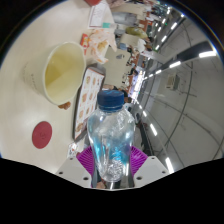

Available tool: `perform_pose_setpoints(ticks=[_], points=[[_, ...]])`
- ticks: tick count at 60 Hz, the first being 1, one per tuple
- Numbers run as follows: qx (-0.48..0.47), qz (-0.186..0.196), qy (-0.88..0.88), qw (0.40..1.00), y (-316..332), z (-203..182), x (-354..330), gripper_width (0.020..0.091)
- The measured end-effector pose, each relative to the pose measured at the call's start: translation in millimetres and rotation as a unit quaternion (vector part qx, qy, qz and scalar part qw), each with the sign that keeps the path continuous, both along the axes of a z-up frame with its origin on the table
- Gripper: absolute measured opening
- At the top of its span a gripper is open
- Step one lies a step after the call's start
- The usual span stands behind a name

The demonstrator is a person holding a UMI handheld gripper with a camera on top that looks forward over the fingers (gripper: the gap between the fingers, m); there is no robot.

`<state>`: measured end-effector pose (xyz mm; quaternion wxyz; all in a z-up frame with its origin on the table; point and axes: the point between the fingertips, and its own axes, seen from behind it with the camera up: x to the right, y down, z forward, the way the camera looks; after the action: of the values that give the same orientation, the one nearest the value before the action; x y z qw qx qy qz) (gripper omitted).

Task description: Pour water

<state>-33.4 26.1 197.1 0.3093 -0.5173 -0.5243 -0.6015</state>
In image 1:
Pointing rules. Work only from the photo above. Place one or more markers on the small teal bottle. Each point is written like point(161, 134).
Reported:
point(107, 25)

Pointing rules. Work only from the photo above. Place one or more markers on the ceiling air conditioning unit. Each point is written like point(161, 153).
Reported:
point(172, 81)

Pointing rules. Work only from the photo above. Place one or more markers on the colourful printed leaflet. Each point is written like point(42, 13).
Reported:
point(71, 150)

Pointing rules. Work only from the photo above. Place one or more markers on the white printed card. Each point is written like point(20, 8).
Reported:
point(98, 15)

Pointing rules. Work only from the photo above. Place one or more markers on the brown tray with paper liner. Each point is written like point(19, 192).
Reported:
point(86, 96)

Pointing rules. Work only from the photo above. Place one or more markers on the person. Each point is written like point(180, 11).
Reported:
point(136, 32)

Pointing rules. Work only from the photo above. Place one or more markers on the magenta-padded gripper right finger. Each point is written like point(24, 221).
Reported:
point(140, 161)

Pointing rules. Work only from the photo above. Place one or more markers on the red sauce packet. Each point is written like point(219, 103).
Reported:
point(84, 41)

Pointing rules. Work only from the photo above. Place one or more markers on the clear blue-capped water bottle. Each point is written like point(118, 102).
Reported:
point(110, 133)

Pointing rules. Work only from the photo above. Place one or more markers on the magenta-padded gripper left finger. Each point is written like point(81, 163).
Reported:
point(85, 160)

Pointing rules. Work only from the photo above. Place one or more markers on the ceiling lights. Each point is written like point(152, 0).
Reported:
point(206, 54)

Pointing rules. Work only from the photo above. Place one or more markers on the flat round red coaster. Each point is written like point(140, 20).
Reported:
point(42, 135)

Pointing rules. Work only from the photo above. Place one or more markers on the clear plastic food bag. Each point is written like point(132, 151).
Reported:
point(100, 45)

